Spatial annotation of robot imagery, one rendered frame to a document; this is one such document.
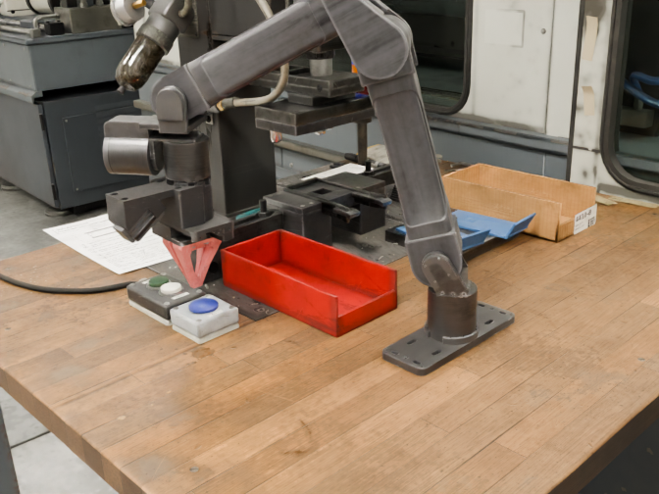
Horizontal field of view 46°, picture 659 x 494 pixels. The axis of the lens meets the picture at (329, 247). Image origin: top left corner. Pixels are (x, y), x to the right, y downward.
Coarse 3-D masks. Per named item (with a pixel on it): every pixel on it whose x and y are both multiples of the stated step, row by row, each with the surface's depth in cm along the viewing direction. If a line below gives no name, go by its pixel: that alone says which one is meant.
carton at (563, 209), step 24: (480, 168) 152; (456, 192) 144; (480, 192) 140; (504, 192) 136; (528, 192) 146; (552, 192) 142; (576, 192) 139; (504, 216) 137; (552, 216) 130; (576, 216) 133; (552, 240) 131
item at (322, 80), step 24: (312, 72) 127; (336, 72) 130; (288, 96) 128; (312, 96) 124; (336, 96) 128; (360, 96) 131; (264, 120) 126; (288, 120) 121; (312, 120) 122; (336, 120) 126; (360, 120) 130
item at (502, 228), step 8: (456, 216) 138; (464, 216) 138; (472, 216) 138; (480, 216) 138; (528, 216) 129; (464, 224) 134; (472, 224) 134; (480, 224) 133; (488, 224) 133; (496, 224) 133; (504, 224) 133; (512, 224) 133; (520, 224) 128; (528, 224) 132; (496, 232) 130; (504, 232) 130; (512, 232) 128
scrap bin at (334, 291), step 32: (224, 256) 117; (256, 256) 122; (288, 256) 124; (320, 256) 118; (352, 256) 113; (256, 288) 113; (288, 288) 107; (320, 288) 116; (352, 288) 115; (384, 288) 110; (320, 320) 104; (352, 320) 104
